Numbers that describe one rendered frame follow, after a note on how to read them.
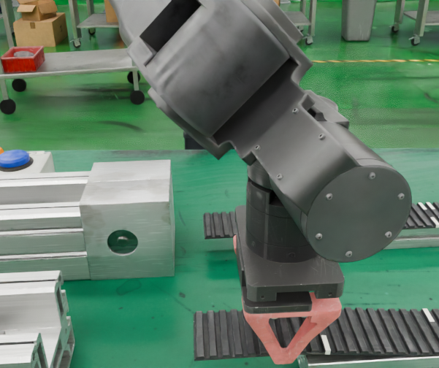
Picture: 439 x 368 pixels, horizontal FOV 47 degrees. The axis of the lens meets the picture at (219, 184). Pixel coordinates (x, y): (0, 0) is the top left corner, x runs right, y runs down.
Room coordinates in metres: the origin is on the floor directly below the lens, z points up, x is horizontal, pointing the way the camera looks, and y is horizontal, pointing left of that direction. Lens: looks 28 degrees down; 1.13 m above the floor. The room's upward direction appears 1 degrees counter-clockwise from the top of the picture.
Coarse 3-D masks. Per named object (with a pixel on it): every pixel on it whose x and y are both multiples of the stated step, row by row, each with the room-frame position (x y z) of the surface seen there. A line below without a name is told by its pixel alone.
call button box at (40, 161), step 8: (32, 152) 0.65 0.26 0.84; (40, 152) 0.65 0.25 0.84; (48, 152) 0.65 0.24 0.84; (32, 160) 0.62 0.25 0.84; (40, 160) 0.62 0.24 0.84; (48, 160) 0.63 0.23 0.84; (0, 168) 0.59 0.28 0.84; (8, 168) 0.59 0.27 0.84; (16, 168) 0.59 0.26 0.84; (24, 168) 0.59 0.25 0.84; (32, 168) 0.60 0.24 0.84; (40, 168) 0.60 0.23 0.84; (48, 168) 0.62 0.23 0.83
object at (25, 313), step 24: (0, 288) 0.32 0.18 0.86; (24, 288) 0.32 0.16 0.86; (48, 288) 0.32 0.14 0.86; (0, 312) 0.32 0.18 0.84; (24, 312) 0.32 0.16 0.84; (48, 312) 0.32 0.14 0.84; (0, 336) 0.27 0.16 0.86; (24, 336) 0.27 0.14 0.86; (48, 336) 0.31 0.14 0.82; (72, 336) 0.34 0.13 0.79; (0, 360) 0.25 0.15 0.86; (24, 360) 0.25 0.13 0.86; (48, 360) 0.28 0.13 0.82
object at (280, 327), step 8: (272, 320) 0.32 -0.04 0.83; (280, 320) 0.32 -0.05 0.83; (288, 320) 0.33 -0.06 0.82; (272, 328) 0.31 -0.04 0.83; (280, 328) 0.31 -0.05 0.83; (288, 328) 0.31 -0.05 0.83; (280, 336) 0.31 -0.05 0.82; (288, 336) 0.30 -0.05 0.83; (280, 344) 0.30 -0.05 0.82; (288, 344) 0.30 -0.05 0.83
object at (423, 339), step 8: (400, 312) 0.34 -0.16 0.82; (408, 312) 0.34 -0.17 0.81; (416, 312) 0.34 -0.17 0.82; (408, 320) 0.33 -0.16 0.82; (416, 320) 0.33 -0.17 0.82; (408, 328) 0.32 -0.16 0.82; (416, 328) 0.32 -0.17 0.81; (424, 328) 0.32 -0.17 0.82; (416, 336) 0.31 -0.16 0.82; (424, 336) 0.31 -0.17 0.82; (432, 336) 0.31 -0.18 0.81; (416, 344) 0.30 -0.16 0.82; (424, 344) 0.30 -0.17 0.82; (432, 344) 0.30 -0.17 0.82; (424, 352) 0.29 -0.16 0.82; (432, 352) 0.30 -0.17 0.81
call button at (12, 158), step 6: (12, 150) 0.62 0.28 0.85; (18, 150) 0.62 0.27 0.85; (0, 156) 0.61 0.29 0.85; (6, 156) 0.60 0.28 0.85; (12, 156) 0.60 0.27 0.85; (18, 156) 0.60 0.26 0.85; (24, 156) 0.61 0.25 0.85; (0, 162) 0.59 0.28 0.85; (6, 162) 0.59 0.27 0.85; (12, 162) 0.59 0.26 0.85; (18, 162) 0.59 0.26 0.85; (24, 162) 0.60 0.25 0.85
